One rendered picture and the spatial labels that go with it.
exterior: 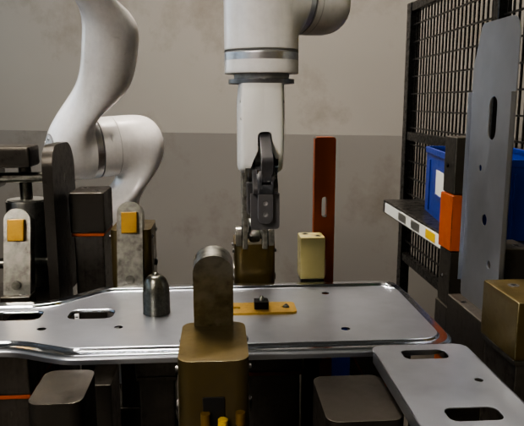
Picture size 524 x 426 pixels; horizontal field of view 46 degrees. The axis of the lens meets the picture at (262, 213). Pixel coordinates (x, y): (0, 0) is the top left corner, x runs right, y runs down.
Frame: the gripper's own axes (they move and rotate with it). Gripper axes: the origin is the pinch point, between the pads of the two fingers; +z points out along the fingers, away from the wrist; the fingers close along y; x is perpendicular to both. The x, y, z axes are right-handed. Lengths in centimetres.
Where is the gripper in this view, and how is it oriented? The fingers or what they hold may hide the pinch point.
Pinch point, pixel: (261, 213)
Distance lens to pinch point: 72.8
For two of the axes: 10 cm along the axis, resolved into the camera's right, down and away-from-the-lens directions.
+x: 10.0, -0.2, 0.7
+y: 0.7, 1.8, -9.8
